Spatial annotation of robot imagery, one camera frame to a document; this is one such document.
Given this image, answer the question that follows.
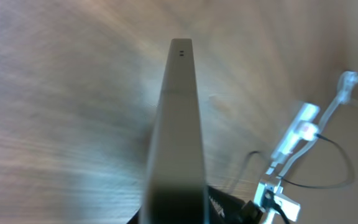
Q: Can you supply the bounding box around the white power strip cord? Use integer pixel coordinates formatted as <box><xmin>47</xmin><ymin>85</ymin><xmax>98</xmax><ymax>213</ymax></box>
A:
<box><xmin>278</xmin><ymin>70</ymin><xmax>358</xmax><ymax>178</ymax></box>

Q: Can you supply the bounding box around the white power strip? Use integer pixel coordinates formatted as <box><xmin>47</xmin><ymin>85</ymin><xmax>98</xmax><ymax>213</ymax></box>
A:
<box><xmin>271</xmin><ymin>103</ymin><xmax>319</xmax><ymax>164</ymax></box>

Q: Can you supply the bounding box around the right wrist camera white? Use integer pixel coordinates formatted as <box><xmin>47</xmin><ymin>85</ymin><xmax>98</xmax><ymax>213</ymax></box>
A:
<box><xmin>253</xmin><ymin>166</ymin><xmax>301</xmax><ymax>224</ymax></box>

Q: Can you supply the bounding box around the black USB charging cable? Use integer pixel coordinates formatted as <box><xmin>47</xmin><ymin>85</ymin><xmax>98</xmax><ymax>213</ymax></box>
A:
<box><xmin>228</xmin><ymin>133</ymin><xmax>356</xmax><ymax>194</ymax></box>

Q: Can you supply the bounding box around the smartphone with teal screen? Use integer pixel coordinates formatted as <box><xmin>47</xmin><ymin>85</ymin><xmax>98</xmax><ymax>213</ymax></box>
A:
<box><xmin>139</xmin><ymin>39</ymin><xmax>209</xmax><ymax>223</ymax></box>

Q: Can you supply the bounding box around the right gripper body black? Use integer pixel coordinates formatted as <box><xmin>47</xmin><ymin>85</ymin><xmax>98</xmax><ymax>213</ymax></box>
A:
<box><xmin>208</xmin><ymin>186</ymin><xmax>263</xmax><ymax>224</ymax></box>

